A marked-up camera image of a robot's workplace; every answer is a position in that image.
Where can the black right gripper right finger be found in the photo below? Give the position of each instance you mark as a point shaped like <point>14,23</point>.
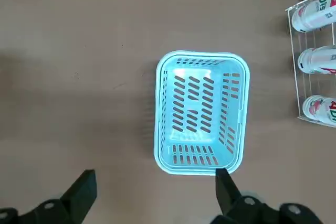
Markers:
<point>228,197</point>

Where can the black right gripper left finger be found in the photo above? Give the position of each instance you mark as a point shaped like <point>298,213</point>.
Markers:
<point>71,200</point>

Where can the light blue plastic basket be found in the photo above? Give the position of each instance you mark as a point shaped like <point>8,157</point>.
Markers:
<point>194,73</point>

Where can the white bottle red green label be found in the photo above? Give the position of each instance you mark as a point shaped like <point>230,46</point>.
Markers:
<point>312,16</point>
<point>315,60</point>
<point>316,108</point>

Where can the clear bottle shelf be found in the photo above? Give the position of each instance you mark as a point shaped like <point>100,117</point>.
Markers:
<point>305,39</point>

